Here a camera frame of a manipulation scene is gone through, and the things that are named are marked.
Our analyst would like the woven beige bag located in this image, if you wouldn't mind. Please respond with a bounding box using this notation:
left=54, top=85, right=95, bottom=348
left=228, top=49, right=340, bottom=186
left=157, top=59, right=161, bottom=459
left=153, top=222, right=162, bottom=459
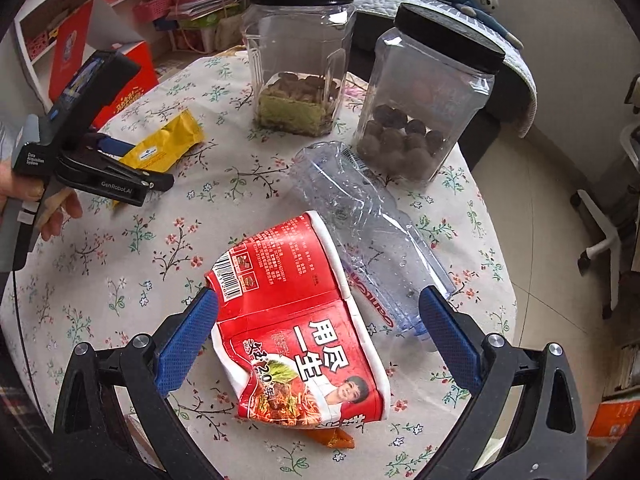
left=215, top=12, right=246, bottom=51

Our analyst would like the person's left hand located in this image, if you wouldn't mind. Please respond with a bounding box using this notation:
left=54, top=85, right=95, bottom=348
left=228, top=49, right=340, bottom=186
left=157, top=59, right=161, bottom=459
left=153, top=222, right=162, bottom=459
left=0, top=160, right=83, bottom=242

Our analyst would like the floral tablecloth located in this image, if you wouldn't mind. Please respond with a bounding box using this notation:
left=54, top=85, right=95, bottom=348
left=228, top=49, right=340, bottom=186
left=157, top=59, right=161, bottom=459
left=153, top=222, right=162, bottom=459
left=0, top=47, right=518, bottom=480

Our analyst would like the stack of books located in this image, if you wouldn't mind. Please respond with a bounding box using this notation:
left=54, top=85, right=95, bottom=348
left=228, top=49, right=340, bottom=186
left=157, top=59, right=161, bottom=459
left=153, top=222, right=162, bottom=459
left=600, top=342, right=640, bottom=402

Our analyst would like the pink basket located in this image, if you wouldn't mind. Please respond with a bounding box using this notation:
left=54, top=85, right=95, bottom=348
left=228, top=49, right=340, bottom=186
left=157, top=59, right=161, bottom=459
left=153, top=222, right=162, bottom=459
left=132, top=0, right=178, bottom=22

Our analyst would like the orange paper bag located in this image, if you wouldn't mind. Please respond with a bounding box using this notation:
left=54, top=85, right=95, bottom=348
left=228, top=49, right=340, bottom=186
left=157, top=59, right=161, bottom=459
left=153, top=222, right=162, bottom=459
left=587, top=400, right=628, bottom=441

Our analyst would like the red instant noodle cup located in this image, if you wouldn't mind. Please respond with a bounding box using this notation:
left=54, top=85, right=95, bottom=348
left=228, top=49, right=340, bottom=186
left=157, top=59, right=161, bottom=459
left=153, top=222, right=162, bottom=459
left=204, top=210, right=391, bottom=428

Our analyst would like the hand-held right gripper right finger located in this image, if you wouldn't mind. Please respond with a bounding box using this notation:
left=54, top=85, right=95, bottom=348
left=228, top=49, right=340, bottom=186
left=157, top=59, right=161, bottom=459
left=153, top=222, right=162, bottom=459
left=419, top=286, right=587, bottom=480

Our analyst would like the crushed clear plastic bottle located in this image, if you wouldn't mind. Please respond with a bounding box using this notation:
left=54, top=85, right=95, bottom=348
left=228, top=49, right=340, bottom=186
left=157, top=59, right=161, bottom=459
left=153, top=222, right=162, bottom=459
left=289, top=140, right=457, bottom=343

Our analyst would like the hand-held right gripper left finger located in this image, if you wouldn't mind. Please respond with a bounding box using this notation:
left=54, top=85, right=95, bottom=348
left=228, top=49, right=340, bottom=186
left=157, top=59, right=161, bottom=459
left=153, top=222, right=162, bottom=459
left=51, top=287, right=221, bottom=480

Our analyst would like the white low bookcase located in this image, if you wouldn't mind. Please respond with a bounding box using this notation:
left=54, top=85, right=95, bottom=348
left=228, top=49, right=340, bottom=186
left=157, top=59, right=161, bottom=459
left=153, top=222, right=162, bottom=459
left=12, top=0, right=246, bottom=96

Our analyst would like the yellow snack packet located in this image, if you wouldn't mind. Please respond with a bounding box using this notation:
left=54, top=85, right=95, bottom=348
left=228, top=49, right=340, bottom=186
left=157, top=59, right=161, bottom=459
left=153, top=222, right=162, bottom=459
left=111, top=109, right=206, bottom=208

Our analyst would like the orange snack wrapper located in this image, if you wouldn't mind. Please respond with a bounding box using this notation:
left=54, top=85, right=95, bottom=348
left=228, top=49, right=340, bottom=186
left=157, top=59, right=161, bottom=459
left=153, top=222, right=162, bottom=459
left=305, top=422, right=356, bottom=451

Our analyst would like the clear jar with brown balls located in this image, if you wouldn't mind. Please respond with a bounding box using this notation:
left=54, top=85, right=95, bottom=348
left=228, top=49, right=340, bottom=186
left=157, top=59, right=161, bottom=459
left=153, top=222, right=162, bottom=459
left=350, top=2, right=506, bottom=183

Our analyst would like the white office chair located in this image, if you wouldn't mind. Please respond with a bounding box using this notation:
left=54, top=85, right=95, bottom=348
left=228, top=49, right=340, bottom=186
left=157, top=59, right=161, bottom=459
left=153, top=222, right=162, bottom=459
left=570, top=75, right=640, bottom=321

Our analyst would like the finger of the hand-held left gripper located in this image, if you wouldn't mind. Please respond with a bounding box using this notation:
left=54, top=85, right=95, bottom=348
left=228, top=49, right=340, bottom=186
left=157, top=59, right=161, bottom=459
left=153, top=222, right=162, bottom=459
left=82, top=131, right=138, bottom=162

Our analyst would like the clear jar with nuts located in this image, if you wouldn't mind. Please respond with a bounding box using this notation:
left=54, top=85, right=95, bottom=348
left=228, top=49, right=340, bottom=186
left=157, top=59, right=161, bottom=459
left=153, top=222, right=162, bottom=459
left=241, top=0, right=357, bottom=137

